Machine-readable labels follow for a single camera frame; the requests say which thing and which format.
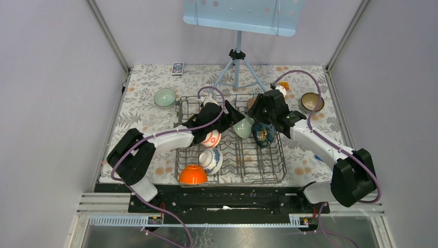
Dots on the dark brown patterned bowl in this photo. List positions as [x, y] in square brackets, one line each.
[311, 101]

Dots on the white red patterned bowl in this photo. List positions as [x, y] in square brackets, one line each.
[212, 139]

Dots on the light blue tripod stand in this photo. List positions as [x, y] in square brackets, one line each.
[236, 56]

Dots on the small yellow orange toy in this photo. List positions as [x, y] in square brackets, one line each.
[285, 85]

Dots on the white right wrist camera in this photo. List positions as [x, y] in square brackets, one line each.
[282, 90]

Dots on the grey wire dish rack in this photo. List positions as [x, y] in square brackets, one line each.
[244, 161]

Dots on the light green bowl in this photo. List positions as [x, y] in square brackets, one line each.
[243, 128]

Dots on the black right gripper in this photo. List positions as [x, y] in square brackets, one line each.
[255, 111]

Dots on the orange bowl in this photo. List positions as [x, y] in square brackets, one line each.
[193, 174]

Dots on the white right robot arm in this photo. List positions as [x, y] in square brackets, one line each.
[353, 175]

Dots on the playing card box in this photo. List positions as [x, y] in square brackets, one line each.
[177, 69]

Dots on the pale green checkered bowl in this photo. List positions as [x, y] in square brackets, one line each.
[164, 97]

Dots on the light blue board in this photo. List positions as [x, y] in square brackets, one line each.
[279, 18]

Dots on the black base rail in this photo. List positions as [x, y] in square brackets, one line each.
[234, 205]

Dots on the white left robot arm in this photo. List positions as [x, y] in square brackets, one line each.
[132, 155]

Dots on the white blue floral bowl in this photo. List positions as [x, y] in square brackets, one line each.
[211, 160]

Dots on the dark teal gold bowl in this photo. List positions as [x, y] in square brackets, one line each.
[264, 134]

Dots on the pink speckled bowl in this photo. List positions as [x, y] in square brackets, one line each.
[251, 102]

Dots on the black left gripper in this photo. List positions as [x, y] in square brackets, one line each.
[234, 117]

